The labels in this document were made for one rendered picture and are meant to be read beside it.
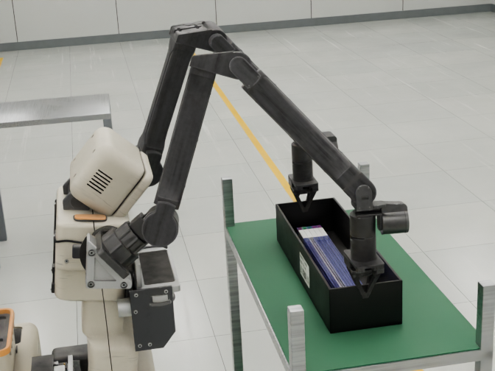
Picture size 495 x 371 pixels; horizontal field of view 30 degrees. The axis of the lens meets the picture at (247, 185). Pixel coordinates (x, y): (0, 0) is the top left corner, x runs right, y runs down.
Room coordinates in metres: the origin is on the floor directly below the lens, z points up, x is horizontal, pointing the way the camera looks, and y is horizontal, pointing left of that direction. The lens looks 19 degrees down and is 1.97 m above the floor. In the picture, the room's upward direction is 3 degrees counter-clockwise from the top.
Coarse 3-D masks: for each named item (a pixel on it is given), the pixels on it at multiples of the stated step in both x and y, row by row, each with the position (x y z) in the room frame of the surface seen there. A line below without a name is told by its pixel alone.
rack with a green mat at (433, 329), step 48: (240, 240) 2.43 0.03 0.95; (384, 240) 2.38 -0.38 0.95; (288, 288) 2.10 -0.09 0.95; (432, 288) 2.06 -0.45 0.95; (480, 288) 1.77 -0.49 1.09; (240, 336) 2.54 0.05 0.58; (288, 336) 1.71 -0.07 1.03; (336, 336) 1.84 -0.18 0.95; (384, 336) 1.83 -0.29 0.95; (432, 336) 1.82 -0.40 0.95; (480, 336) 1.76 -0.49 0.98
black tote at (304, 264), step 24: (288, 216) 2.42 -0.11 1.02; (312, 216) 2.43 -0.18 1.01; (336, 216) 2.41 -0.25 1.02; (288, 240) 2.27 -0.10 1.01; (336, 240) 2.37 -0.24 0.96; (312, 264) 2.00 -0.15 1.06; (312, 288) 2.01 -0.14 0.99; (336, 288) 1.86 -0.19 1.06; (384, 288) 1.88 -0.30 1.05; (336, 312) 1.86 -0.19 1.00; (360, 312) 1.87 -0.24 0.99; (384, 312) 1.88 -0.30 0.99
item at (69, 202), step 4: (68, 180) 2.09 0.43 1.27; (64, 184) 2.09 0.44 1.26; (68, 184) 2.09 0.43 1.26; (64, 188) 2.09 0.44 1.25; (68, 188) 2.07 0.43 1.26; (64, 192) 2.09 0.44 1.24; (68, 192) 2.04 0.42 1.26; (68, 196) 1.99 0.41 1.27; (72, 196) 1.99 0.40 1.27; (64, 200) 1.99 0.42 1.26; (68, 200) 1.99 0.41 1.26; (72, 200) 1.99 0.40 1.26; (76, 200) 1.99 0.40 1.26; (64, 204) 1.99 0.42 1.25; (68, 204) 1.99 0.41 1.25; (72, 204) 1.99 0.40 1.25; (76, 204) 1.99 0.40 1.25; (80, 204) 1.99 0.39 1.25; (84, 204) 1.99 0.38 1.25; (64, 208) 1.99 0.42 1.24; (68, 208) 1.99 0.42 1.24; (72, 208) 1.99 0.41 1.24; (76, 208) 1.99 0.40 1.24; (80, 208) 1.99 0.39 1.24; (84, 208) 1.99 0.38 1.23; (88, 208) 1.99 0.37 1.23
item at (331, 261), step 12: (300, 228) 2.39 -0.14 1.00; (312, 228) 2.38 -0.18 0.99; (312, 240) 2.30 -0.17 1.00; (324, 240) 2.29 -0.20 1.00; (312, 252) 2.22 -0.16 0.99; (324, 252) 2.21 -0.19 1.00; (336, 252) 2.21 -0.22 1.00; (324, 264) 2.14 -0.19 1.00; (336, 264) 2.13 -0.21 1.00; (324, 276) 2.10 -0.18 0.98; (336, 276) 2.06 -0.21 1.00; (348, 276) 2.06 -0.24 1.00
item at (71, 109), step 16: (80, 96) 4.95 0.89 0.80; (96, 96) 4.93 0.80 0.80; (0, 112) 4.70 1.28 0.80; (16, 112) 4.68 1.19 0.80; (32, 112) 4.66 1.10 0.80; (48, 112) 4.64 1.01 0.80; (64, 112) 4.63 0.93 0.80; (80, 112) 4.61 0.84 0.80; (96, 112) 4.59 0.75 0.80; (0, 128) 4.48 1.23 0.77; (112, 128) 4.96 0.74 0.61; (0, 192) 4.90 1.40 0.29; (0, 208) 4.87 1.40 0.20; (0, 224) 4.87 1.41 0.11; (0, 240) 4.87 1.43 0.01
